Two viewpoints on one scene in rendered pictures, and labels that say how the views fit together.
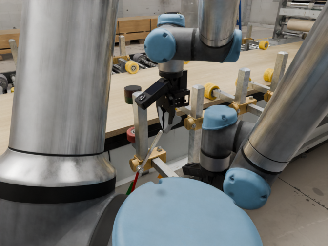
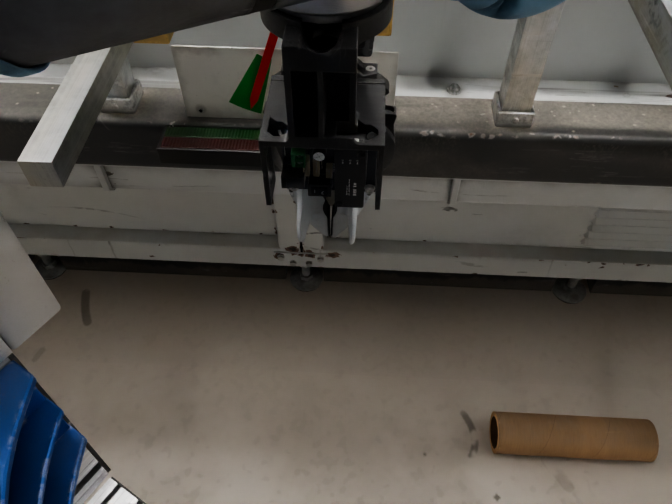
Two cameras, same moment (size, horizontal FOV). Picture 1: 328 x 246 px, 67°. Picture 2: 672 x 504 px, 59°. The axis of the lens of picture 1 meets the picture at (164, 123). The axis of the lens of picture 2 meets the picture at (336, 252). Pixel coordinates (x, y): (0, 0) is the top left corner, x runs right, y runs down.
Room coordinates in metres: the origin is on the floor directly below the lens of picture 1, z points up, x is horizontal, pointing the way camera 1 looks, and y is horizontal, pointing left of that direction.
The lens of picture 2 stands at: (0.27, -0.31, 1.18)
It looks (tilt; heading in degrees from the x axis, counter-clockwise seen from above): 51 degrees down; 36
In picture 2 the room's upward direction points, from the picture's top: straight up
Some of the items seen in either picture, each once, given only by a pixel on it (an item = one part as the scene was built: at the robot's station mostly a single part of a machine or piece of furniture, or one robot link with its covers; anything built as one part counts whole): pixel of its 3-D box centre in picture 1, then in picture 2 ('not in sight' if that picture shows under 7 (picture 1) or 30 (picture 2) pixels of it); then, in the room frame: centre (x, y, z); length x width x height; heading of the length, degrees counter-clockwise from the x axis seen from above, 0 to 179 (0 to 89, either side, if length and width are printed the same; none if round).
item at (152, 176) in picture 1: (139, 187); (286, 86); (0.72, 0.09, 0.75); 0.26 x 0.01 x 0.10; 123
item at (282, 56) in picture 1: (272, 99); not in sight; (1.17, -0.55, 0.93); 0.03 x 0.03 x 0.48; 33
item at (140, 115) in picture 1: (142, 153); not in sight; (0.76, 0.08, 0.89); 0.03 x 0.03 x 0.48; 33
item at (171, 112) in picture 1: (169, 111); not in sight; (0.70, -0.02, 1.09); 0.05 x 0.02 x 0.09; 33
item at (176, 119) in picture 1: (173, 121); not in sight; (0.72, -0.03, 1.04); 0.06 x 0.03 x 0.09; 123
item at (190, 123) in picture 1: (200, 119); not in sight; (0.91, -0.15, 0.95); 0.13 x 0.06 x 0.05; 123
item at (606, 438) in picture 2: not in sight; (570, 436); (0.91, -0.41, 0.04); 0.30 x 0.08 x 0.08; 123
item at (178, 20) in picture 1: (171, 35); not in sight; (0.73, -0.02, 1.31); 0.09 x 0.08 x 0.11; 167
